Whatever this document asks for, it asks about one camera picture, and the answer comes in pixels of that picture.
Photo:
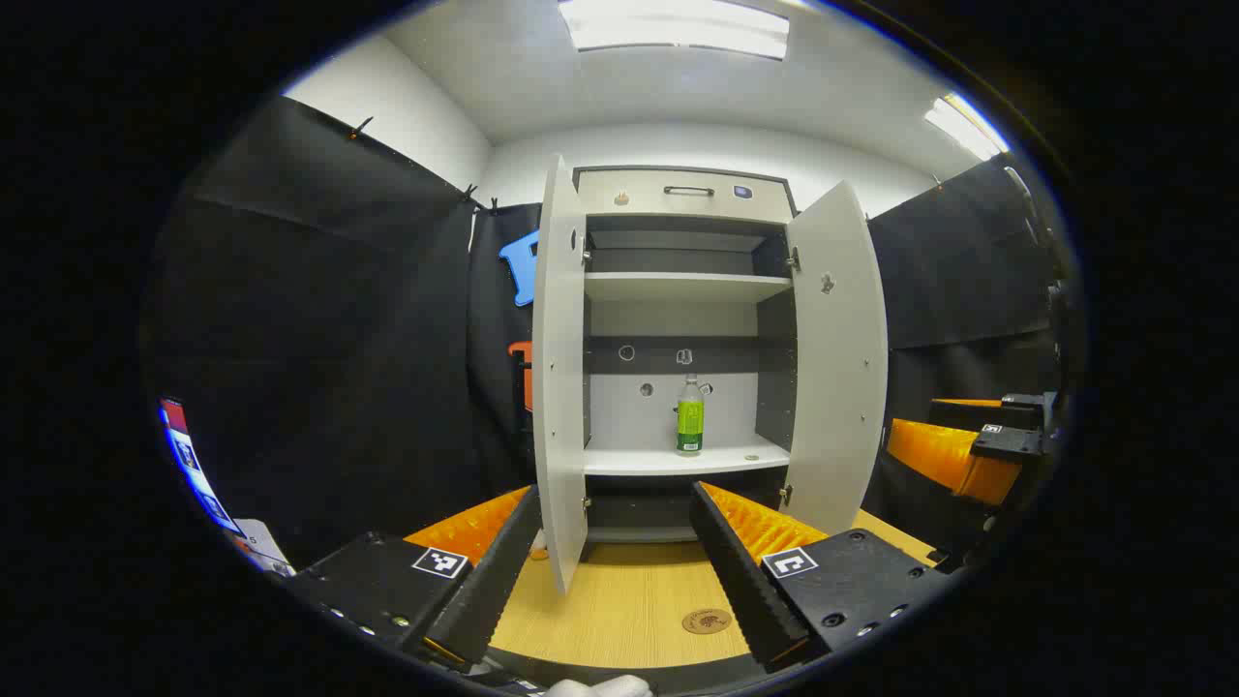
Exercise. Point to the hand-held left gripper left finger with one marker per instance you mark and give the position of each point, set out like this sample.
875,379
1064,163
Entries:
503,571

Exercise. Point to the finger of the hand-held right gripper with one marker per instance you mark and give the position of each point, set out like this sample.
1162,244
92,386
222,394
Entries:
934,455
1028,407

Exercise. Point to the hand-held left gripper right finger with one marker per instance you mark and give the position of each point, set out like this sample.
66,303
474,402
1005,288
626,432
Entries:
736,571

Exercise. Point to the round brown coaster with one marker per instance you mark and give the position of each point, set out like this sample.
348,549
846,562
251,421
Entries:
707,621

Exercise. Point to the grey cabinet door square stickers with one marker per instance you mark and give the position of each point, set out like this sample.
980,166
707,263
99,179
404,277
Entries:
837,368

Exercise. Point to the green label bottle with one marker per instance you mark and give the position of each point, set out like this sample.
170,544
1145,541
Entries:
689,421

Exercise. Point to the grey cabinet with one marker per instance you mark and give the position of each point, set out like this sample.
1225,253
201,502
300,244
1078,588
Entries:
619,426

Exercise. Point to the grey cabinet door heart sticker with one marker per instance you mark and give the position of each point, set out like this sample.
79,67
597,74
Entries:
559,387

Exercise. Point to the white cabinet shelf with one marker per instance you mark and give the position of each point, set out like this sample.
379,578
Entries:
639,460
678,286

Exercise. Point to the grey cabinet drawer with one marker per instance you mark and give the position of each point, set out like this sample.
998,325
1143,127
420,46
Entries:
629,198

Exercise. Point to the grey metal pole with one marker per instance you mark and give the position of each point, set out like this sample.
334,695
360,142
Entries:
1031,218

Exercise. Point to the white printed card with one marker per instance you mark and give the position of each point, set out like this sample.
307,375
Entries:
259,547

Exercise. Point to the black backdrop cloth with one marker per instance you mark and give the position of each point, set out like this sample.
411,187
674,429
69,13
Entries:
339,368

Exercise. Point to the ceiling light panel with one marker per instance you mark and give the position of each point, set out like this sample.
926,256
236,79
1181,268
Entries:
963,126
678,27

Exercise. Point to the red blue printed poster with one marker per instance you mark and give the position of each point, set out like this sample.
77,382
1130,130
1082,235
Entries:
189,455

